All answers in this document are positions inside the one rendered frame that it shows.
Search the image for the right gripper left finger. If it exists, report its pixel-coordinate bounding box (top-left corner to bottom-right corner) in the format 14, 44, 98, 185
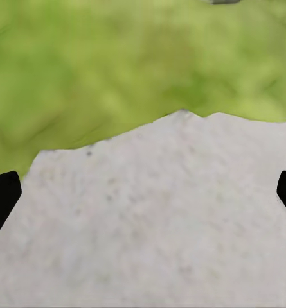
0, 170, 22, 228

